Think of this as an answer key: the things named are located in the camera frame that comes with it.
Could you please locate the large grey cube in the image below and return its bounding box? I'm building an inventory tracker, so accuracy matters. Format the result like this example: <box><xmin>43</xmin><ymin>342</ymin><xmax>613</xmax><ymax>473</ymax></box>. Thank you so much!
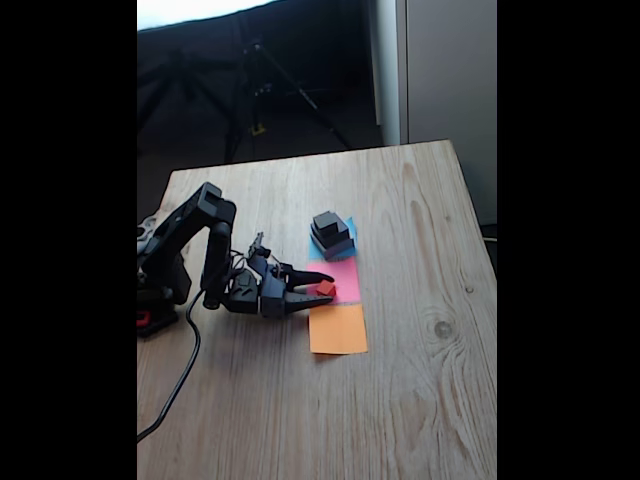
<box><xmin>312</xmin><ymin>234</ymin><xmax>356</xmax><ymax>261</ymax></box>

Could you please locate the medium black cube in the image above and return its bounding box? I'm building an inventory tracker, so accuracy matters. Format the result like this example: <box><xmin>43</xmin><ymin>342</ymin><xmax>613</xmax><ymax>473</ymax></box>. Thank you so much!
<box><xmin>309</xmin><ymin>214</ymin><xmax>350</xmax><ymax>251</ymax></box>

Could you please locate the small black cube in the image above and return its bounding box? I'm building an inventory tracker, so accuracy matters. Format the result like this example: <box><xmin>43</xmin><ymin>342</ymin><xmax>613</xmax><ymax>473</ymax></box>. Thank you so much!
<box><xmin>312</xmin><ymin>211</ymin><xmax>337</xmax><ymax>237</ymax></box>

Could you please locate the pink paper sheet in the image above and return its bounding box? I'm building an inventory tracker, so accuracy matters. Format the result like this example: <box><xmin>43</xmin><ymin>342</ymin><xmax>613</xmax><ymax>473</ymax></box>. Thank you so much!
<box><xmin>305</xmin><ymin>258</ymin><xmax>361</xmax><ymax>306</ymax></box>

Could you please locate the orange paper sheet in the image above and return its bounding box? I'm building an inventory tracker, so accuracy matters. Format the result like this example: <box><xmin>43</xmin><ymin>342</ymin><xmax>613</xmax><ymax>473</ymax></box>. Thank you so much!
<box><xmin>308</xmin><ymin>302</ymin><xmax>369</xmax><ymax>355</ymax></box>

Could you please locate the blue paper sheet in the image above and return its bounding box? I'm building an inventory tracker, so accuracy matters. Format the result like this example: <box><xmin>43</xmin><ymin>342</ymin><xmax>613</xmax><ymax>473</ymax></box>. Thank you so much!
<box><xmin>307</xmin><ymin>216</ymin><xmax>360</xmax><ymax>261</ymax></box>

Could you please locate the black tripod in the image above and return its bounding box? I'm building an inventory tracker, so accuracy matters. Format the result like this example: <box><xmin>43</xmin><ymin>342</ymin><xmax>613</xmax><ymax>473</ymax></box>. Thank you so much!
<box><xmin>219</xmin><ymin>39</ymin><xmax>354</xmax><ymax>164</ymax></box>

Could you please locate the black light stand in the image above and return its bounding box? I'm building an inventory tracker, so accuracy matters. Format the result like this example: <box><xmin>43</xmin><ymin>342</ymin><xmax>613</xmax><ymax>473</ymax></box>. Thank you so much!
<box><xmin>137</xmin><ymin>47</ymin><xmax>226</xmax><ymax>146</ymax></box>

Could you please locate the white cabinet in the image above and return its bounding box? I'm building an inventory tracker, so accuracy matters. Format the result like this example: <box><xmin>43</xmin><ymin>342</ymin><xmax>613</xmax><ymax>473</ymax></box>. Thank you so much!
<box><xmin>369</xmin><ymin>0</ymin><xmax>498</xmax><ymax>226</ymax></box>

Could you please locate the bright white light panel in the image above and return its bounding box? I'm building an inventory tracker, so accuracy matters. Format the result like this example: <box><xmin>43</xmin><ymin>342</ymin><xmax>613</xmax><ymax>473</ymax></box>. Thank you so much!
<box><xmin>137</xmin><ymin>0</ymin><xmax>281</xmax><ymax>31</ymax></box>

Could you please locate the small gripper camera board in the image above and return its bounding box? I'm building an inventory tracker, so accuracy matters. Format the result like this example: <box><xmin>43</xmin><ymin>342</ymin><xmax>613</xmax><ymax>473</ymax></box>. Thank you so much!
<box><xmin>245</xmin><ymin>231</ymin><xmax>272</xmax><ymax>261</ymax></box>

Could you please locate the black cable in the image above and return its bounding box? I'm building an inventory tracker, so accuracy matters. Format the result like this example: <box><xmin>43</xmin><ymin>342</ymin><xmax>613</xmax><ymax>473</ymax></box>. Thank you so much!
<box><xmin>137</xmin><ymin>249</ymin><xmax>246</xmax><ymax>444</ymax></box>

